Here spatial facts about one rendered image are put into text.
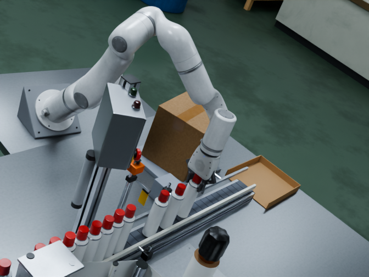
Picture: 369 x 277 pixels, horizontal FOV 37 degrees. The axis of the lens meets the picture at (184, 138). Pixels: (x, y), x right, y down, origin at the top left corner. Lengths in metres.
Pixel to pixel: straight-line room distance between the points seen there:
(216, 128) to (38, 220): 0.72
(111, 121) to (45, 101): 0.99
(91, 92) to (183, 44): 0.48
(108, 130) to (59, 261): 0.37
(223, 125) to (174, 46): 0.33
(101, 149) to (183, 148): 0.85
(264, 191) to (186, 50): 1.07
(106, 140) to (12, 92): 1.24
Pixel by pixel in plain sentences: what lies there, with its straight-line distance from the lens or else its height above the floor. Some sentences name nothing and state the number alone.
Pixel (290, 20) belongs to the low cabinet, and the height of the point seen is 0.20.
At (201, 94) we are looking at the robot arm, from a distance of 1.86.
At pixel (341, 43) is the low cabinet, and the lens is 7.48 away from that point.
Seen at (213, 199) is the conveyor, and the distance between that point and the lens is 2.38.
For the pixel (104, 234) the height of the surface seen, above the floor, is 1.03.
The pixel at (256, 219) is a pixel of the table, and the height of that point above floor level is 0.83.
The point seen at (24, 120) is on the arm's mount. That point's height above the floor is 0.86.
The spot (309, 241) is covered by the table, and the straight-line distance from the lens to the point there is 2.54.
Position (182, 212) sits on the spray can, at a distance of 2.15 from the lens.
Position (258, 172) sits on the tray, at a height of 0.83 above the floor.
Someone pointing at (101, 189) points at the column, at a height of 1.08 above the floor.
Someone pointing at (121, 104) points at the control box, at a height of 1.47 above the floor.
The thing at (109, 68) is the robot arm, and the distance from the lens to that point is 2.04.
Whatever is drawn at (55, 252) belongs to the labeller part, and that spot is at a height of 1.14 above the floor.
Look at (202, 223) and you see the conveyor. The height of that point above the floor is 0.86.
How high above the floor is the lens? 2.24
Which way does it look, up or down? 30 degrees down
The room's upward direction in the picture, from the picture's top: 22 degrees clockwise
